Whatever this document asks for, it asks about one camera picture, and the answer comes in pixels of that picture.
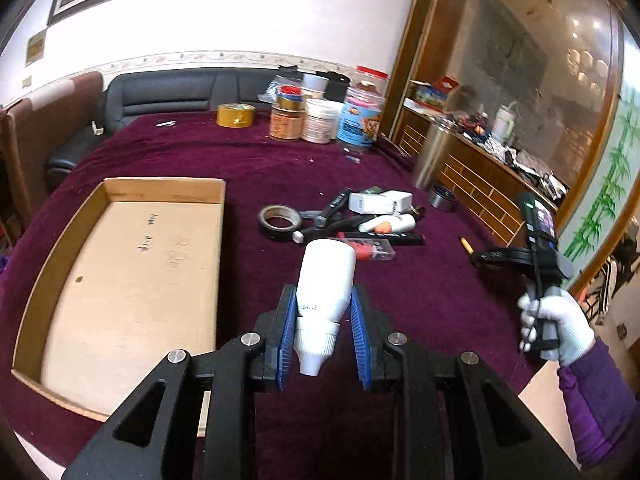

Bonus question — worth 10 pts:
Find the long black pen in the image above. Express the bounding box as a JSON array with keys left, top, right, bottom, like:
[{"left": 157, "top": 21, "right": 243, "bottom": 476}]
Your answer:
[{"left": 291, "top": 217, "right": 368, "bottom": 245}]

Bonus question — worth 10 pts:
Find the orange labelled jar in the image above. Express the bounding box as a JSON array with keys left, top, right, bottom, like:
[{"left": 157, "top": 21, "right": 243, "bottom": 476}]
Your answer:
[{"left": 269, "top": 104, "right": 304, "bottom": 142}]

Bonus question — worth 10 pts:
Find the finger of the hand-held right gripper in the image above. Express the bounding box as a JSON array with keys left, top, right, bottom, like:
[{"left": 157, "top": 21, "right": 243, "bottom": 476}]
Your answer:
[{"left": 469, "top": 247, "right": 505, "bottom": 268}]

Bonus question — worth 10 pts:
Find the yellow tape roll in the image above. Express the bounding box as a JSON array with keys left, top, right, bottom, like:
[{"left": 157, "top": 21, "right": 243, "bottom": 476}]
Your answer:
[{"left": 216, "top": 103, "right": 256, "bottom": 129}]

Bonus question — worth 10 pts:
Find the white plastic bottle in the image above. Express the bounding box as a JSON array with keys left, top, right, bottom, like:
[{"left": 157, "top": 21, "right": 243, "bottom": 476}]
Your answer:
[{"left": 292, "top": 239, "right": 358, "bottom": 377}]

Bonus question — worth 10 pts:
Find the shallow cardboard box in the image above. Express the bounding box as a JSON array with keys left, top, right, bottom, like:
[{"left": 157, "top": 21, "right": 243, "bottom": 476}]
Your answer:
[{"left": 11, "top": 176, "right": 227, "bottom": 423}]

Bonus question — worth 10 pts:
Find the clear packet with red item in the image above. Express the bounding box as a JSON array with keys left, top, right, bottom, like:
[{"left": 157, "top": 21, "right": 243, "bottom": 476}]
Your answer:
[{"left": 350, "top": 239, "right": 397, "bottom": 263}]

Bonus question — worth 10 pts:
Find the gold wall plaque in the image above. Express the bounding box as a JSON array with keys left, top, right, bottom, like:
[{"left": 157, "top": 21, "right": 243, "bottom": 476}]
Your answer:
[{"left": 25, "top": 30, "right": 47, "bottom": 66}]

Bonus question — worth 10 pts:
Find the wooden cabinet with glass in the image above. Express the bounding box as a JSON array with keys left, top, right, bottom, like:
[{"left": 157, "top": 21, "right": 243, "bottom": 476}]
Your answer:
[{"left": 385, "top": 0, "right": 626, "bottom": 311}]

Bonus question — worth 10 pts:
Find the person's right hand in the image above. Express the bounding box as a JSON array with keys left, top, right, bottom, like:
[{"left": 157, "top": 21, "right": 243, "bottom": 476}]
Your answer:
[{"left": 517, "top": 287, "right": 598, "bottom": 367}]

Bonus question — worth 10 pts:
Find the colourful printed box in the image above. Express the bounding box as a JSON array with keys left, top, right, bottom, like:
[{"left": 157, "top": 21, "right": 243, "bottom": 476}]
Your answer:
[{"left": 414, "top": 84, "right": 448, "bottom": 111}]

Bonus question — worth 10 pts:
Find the purple velvet tablecloth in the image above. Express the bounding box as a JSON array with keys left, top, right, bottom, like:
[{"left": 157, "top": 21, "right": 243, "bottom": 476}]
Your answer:
[{"left": 0, "top": 110, "right": 546, "bottom": 480}]

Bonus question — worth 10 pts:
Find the person's right forearm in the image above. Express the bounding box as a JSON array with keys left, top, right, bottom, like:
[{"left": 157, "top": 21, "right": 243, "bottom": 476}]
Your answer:
[{"left": 557, "top": 337, "right": 640, "bottom": 471}]

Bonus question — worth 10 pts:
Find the clear jar with red lid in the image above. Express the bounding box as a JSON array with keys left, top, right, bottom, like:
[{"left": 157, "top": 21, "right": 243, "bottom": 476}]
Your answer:
[{"left": 336, "top": 65, "right": 390, "bottom": 155}]

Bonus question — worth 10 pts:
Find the clear plastic zip bag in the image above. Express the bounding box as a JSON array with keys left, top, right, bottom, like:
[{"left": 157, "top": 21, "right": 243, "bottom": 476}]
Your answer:
[{"left": 258, "top": 74, "right": 306, "bottom": 102}]

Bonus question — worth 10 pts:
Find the bamboo print panel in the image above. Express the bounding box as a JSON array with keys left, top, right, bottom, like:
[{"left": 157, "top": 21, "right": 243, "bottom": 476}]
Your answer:
[{"left": 557, "top": 80, "right": 640, "bottom": 301}]

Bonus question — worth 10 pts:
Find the steel thermos lid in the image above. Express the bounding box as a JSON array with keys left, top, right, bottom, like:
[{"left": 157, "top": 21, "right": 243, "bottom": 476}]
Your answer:
[{"left": 430, "top": 184, "right": 458, "bottom": 212}]

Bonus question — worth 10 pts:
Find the stainless steel thermos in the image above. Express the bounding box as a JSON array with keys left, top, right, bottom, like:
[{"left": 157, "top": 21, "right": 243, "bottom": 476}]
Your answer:
[{"left": 411, "top": 119, "right": 458, "bottom": 191}]

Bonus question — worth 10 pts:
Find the black leather sofa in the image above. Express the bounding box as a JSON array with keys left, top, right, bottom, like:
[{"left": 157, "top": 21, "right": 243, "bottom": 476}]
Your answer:
[{"left": 47, "top": 67, "right": 311, "bottom": 181}]

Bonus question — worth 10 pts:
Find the black bag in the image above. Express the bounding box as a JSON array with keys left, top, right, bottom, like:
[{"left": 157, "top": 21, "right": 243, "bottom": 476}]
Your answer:
[{"left": 325, "top": 74, "right": 351, "bottom": 103}]

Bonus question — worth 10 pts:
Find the black handled tool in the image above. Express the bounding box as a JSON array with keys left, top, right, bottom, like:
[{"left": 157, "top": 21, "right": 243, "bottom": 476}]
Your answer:
[{"left": 300, "top": 209, "right": 341, "bottom": 228}]

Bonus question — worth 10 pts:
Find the brown padded board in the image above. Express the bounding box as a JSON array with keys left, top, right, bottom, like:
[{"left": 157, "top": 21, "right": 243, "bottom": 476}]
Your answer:
[{"left": 0, "top": 71, "right": 104, "bottom": 221}]

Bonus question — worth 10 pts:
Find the gold can with red lid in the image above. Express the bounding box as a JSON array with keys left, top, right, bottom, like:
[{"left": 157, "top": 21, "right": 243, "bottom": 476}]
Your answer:
[{"left": 277, "top": 86, "right": 304, "bottom": 111}]

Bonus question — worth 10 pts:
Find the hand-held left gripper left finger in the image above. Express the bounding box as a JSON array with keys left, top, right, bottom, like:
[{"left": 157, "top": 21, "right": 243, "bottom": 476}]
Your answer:
[{"left": 62, "top": 284, "right": 301, "bottom": 480}]

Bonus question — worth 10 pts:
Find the black marker pen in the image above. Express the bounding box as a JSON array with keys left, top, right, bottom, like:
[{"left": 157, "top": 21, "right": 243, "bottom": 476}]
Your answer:
[{"left": 322, "top": 187, "right": 353, "bottom": 216}]

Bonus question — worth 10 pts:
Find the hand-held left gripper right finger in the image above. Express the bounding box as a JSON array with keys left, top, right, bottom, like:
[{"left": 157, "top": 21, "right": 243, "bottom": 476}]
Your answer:
[{"left": 350, "top": 287, "right": 583, "bottom": 480}]

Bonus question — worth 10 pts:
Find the white labelled tub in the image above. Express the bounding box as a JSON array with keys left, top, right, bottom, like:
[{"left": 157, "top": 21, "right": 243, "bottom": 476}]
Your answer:
[{"left": 301, "top": 98, "right": 344, "bottom": 144}]

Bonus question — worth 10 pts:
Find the white tumbler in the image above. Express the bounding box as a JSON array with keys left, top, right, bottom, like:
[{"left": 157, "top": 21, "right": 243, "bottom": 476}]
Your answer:
[{"left": 492, "top": 102, "right": 518, "bottom": 143}]

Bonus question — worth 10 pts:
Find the black tape roll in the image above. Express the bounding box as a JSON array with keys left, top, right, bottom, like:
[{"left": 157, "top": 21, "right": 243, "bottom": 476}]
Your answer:
[{"left": 257, "top": 204, "right": 304, "bottom": 242}]

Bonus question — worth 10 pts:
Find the black pen with red tip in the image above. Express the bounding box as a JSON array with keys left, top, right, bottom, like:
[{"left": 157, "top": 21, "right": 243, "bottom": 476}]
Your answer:
[{"left": 337, "top": 231, "right": 426, "bottom": 247}]

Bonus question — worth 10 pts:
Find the white tube with orange cap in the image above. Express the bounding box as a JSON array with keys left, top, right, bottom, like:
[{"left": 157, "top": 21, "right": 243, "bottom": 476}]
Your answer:
[{"left": 359, "top": 212, "right": 418, "bottom": 234}]

